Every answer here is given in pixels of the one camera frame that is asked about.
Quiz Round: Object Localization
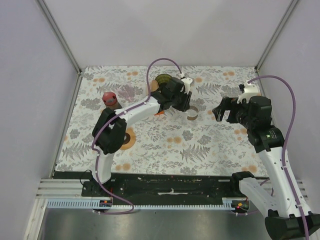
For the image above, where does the floral tablecloth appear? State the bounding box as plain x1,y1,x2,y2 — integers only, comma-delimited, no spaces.
55,65,268,177

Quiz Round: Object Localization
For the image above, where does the white cable duct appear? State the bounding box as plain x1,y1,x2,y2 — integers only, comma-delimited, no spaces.
46,197,238,210

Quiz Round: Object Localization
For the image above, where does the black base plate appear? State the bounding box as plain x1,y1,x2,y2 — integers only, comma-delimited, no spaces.
81,171,261,204

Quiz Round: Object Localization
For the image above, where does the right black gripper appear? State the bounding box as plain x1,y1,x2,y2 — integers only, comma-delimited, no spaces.
212,96,255,130

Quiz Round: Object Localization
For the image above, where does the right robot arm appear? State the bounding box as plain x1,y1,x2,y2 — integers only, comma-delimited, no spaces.
212,96,320,240

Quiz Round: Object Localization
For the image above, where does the red capped dark bottle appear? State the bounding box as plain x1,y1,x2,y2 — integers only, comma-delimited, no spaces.
102,91,123,110

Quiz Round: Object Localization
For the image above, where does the green glass coffee dripper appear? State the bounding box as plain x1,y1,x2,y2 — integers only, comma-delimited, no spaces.
155,73,172,87

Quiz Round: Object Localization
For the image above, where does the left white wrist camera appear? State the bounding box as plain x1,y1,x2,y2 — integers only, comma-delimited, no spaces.
179,72,193,94

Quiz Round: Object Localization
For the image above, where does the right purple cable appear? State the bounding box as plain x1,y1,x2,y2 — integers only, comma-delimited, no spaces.
234,75,310,240

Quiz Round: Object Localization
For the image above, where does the purple cable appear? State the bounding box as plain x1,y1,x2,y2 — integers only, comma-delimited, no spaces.
234,75,310,240
91,57,185,216

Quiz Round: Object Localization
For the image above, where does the aluminium frame rail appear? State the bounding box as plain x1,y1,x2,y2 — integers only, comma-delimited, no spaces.
37,0,83,76

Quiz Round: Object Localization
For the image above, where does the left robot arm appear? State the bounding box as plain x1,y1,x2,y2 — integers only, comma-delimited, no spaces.
91,77,193,197

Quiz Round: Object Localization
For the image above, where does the orange coffee filter box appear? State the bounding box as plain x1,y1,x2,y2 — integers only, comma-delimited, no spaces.
143,79,166,116

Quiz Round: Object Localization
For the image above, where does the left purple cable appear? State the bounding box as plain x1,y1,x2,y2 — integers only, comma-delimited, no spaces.
91,57,185,216

